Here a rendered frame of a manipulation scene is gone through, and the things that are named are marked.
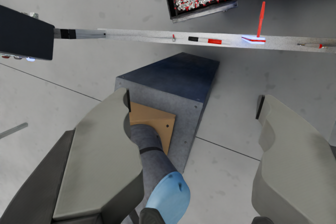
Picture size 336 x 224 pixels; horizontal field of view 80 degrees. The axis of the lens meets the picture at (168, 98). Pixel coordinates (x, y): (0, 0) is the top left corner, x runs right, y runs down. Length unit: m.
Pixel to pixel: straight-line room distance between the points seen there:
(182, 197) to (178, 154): 0.27
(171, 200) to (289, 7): 1.43
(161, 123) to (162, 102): 0.08
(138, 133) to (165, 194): 0.19
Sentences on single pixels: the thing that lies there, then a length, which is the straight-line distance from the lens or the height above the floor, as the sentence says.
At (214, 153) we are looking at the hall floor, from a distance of 1.87.
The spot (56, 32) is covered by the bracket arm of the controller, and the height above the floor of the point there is 1.06.
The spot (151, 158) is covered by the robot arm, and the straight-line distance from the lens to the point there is 0.49.
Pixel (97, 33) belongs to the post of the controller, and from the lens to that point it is 0.82.
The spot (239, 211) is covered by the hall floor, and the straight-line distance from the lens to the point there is 2.23.
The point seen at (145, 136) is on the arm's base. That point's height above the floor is 1.14.
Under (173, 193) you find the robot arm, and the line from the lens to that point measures 0.43.
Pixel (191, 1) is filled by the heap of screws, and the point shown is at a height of 0.84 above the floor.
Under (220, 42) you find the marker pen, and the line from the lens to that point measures 0.71.
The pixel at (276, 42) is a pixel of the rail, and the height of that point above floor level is 0.85.
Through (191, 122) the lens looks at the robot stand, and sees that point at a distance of 0.65.
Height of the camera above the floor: 1.58
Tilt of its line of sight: 66 degrees down
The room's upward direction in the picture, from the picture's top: 135 degrees counter-clockwise
